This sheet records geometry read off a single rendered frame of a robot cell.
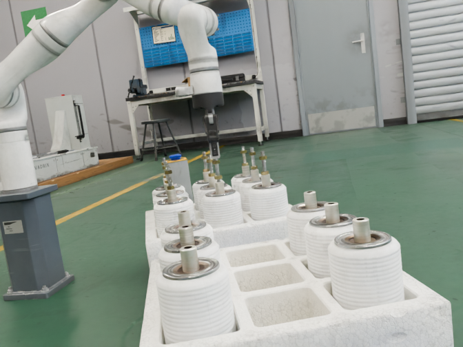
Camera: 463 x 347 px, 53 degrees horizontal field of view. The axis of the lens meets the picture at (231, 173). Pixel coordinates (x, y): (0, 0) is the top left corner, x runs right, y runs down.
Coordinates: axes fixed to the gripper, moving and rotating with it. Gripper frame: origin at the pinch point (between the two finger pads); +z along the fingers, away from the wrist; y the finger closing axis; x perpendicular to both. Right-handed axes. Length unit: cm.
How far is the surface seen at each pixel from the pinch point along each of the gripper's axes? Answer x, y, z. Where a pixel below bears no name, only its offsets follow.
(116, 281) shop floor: 33, 20, 36
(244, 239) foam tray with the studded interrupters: -4.3, -7.6, 20.8
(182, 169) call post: 10.5, 35.9, 7.0
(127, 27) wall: 87, 541, -138
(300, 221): -13.2, -32.6, 11.7
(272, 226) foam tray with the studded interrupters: -11.2, -6.8, 18.6
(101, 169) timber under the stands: 108, 353, 31
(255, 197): -8.5, -2.3, 12.1
